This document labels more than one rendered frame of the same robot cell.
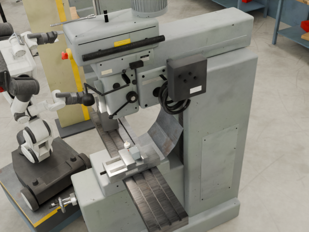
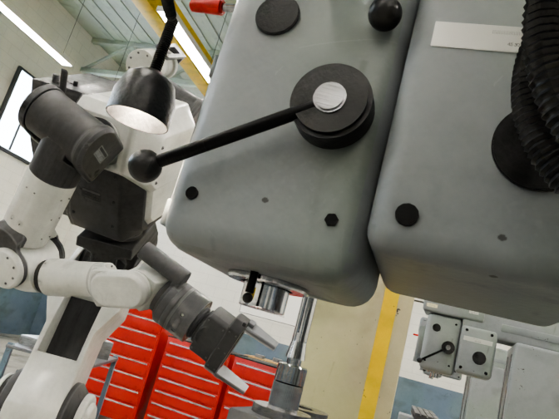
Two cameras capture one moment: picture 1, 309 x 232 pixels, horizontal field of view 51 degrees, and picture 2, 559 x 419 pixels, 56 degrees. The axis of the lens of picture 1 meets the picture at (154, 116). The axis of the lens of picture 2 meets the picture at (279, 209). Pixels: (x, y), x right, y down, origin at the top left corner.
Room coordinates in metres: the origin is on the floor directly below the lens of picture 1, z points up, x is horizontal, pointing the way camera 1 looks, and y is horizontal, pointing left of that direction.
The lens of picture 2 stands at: (1.26, -0.13, 1.26)
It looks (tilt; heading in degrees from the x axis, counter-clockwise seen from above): 13 degrees up; 40
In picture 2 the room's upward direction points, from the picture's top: 15 degrees clockwise
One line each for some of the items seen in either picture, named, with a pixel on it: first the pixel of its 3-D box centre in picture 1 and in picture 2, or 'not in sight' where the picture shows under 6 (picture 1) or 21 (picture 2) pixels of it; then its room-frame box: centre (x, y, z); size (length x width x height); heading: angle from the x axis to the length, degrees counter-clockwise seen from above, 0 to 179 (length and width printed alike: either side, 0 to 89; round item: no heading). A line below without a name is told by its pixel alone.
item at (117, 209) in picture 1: (131, 195); not in sight; (1.66, 0.23, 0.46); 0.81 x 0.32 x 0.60; 112
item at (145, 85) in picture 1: (146, 79); (497, 165); (1.74, 0.03, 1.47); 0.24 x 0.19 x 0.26; 22
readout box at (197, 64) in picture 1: (187, 78); not in sight; (1.47, -0.19, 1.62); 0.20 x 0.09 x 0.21; 112
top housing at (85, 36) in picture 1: (111, 34); not in sight; (1.68, 0.20, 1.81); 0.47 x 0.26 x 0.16; 112
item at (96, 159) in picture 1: (129, 163); not in sight; (1.67, 0.21, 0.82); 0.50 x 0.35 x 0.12; 112
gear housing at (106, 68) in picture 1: (119, 55); not in sight; (1.69, 0.17, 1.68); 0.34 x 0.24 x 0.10; 112
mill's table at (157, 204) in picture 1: (130, 158); not in sight; (1.62, 0.19, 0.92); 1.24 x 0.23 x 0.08; 22
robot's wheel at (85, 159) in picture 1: (85, 163); not in sight; (2.03, 0.64, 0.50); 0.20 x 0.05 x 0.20; 41
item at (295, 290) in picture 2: not in sight; (268, 283); (1.67, 0.21, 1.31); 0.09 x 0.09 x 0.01
